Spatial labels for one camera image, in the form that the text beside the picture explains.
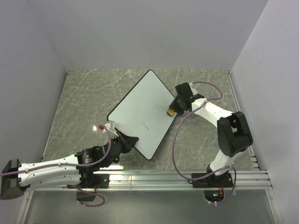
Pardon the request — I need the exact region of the yellow bone-shaped eraser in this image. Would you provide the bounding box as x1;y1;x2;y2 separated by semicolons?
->
167;108;175;117

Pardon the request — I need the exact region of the white whiteboard black frame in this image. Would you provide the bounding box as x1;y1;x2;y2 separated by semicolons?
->
107;70;176;160

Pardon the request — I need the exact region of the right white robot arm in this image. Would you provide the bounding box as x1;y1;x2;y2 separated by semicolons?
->
167;94;253;187

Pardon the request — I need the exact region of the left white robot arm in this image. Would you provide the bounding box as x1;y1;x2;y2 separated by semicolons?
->
0;133;139;200

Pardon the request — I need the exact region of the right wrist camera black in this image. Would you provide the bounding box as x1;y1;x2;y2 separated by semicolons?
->
175;82;193;99

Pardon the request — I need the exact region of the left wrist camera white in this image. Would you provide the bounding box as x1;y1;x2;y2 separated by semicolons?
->
98;120;119;139

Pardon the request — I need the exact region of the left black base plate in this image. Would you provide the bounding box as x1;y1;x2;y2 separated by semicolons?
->
67;173;110;189

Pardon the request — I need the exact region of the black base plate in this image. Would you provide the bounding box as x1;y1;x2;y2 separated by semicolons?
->
67;173;110;189
188;172;233;188

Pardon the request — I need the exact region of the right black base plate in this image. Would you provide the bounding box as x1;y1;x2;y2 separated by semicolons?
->
188;172;233;188

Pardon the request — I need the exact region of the aluminium mounting rail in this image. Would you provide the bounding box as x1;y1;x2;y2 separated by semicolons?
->
27;170;272;192

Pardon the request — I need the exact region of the aluminium side rail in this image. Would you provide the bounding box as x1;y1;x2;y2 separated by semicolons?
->
225;70;279;216

